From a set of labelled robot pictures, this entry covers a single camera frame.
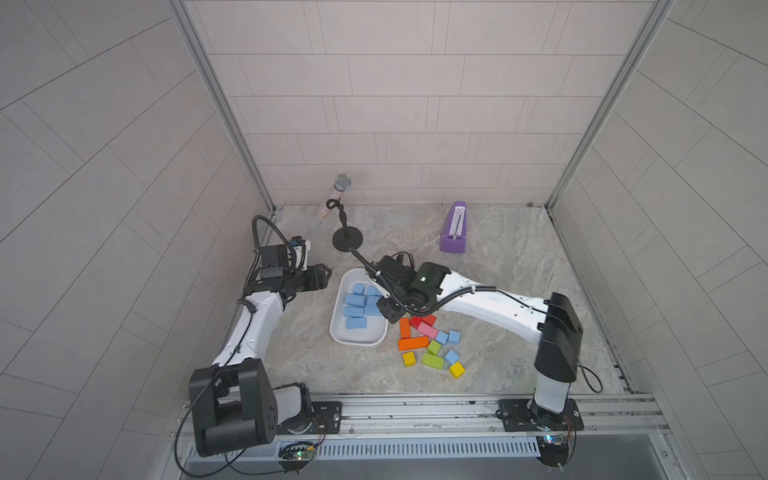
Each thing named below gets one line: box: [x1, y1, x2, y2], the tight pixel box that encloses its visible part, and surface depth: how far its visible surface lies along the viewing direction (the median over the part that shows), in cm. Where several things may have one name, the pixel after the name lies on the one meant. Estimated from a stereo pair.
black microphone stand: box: [326, 199, 375, 269], surface depth 107 cm
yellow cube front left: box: [402, 351, 416, 367], surface depth 80 cm
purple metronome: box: [439, 201, 467, 254], surface depth 101 cm
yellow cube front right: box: [449, 361, 466, 379], surface depth 79 cm
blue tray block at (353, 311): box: [343, 306, 364, 318], surface depth 89 cm
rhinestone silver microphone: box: [318, 173, 352, 220], surface depth 88 cm
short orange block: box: [400, 317, 411, 339], surface depth 88 cm
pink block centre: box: [417, 321, 438, 339], surface depth 87 cm
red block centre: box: [410, 315, 437, 329], surface depth 88 cm
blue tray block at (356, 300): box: [345, 294, 367, 308], surface depth 90 cm
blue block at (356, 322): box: [346, 317, 367, 329], surface depth 88 cm
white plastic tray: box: [329, 268, 388, 347], surface depth 86 cm
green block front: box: [421, 353, 445, 370], surface depth 81 cm
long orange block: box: [398, 336, 429, 351], surface depth 84 cm
